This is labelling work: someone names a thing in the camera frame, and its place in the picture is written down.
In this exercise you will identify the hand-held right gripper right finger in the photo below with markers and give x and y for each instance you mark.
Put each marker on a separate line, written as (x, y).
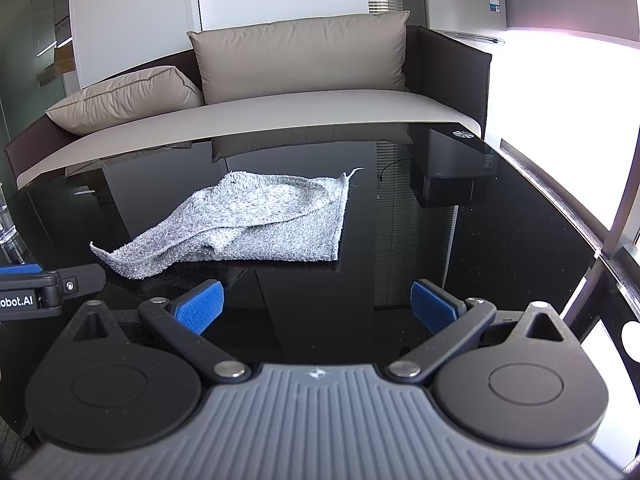
(431, 310)

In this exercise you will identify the grey terry towel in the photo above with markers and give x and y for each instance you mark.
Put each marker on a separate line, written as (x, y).
(280, 230)

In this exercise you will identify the round silver disc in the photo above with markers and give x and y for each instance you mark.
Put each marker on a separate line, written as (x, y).
(463, 134)

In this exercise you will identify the silver refrigerator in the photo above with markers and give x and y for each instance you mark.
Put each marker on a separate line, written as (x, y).
(460, 2)

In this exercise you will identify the brown and beige sofa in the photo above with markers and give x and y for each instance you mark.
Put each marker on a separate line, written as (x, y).
(300, 110)

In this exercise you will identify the small beige cushion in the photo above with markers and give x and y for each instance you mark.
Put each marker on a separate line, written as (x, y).
(125, 96)

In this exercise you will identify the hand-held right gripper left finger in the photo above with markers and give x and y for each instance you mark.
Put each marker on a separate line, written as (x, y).
(200, 311)

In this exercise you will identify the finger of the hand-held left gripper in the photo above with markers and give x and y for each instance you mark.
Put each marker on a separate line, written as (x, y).
(82, 280)
(20, 269)

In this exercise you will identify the large beige cushion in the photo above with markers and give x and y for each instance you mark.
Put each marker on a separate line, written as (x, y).
(300, 55)

